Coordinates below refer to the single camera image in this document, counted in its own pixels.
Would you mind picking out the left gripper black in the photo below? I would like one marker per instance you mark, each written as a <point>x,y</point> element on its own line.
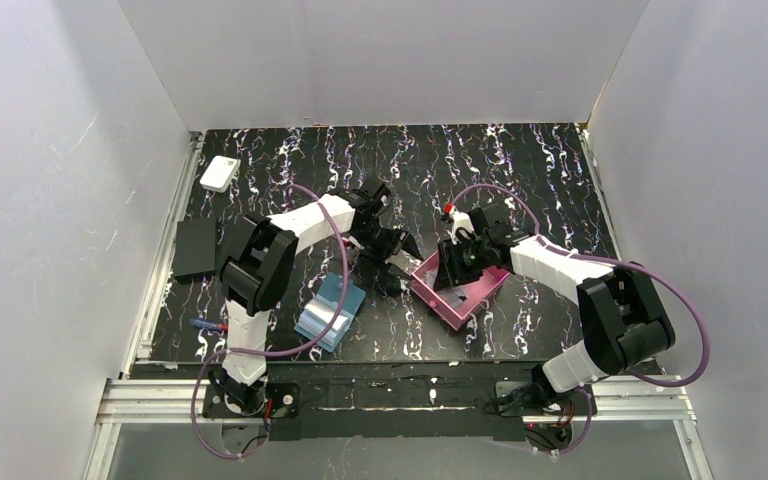
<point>388,241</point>

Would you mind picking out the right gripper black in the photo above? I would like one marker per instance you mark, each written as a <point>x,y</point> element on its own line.
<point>457,254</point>

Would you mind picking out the pink plastic box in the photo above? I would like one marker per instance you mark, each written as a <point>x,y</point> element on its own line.
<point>455,306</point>

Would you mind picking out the blue card holder wallet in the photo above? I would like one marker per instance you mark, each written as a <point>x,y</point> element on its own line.
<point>318,312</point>

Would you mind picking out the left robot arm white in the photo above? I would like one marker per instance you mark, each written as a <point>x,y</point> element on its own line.
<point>258,263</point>

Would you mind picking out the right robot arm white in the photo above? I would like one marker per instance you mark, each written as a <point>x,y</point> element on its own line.
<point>622,317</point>

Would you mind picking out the credit card in pink box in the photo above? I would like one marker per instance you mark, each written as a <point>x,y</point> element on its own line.
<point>470,293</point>

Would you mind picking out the black box near left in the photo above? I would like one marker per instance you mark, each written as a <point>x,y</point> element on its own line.
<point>232,232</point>

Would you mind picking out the black box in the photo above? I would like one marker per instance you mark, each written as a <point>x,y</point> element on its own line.
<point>195,248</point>
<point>232,232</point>

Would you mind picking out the blue red pen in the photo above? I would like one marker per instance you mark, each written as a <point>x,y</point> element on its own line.
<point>205,324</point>

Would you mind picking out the white small device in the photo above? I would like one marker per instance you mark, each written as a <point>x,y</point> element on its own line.
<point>220,171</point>

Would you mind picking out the black box far left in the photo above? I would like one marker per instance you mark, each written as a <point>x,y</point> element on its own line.
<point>195,248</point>

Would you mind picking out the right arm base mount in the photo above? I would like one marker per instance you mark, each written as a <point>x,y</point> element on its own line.
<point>562,421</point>

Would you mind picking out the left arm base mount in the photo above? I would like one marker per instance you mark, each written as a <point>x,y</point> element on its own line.
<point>262,402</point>

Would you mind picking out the aluminium frame rail front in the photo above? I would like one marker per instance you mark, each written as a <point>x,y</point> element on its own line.
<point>621,398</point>

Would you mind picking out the aluminium frame rail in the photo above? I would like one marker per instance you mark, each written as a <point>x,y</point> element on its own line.
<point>621,398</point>
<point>141,342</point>

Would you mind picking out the aluminium frame rail left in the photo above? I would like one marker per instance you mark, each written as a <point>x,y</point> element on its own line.
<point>141,342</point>

